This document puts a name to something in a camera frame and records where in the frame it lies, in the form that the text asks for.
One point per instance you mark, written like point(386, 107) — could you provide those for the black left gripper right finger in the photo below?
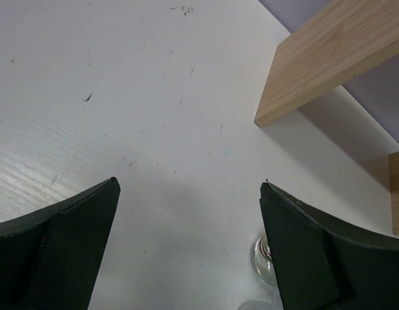
point(323, 262)

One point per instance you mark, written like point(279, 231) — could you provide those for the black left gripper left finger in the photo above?
point(50, 258)

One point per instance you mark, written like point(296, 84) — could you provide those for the wooden shelf unit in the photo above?
point(310, 67)

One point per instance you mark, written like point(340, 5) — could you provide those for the clear water bottle blue label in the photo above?
point(275, 304)

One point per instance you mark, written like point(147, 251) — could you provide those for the clear glass bottle green cap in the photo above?
point(261, 260)

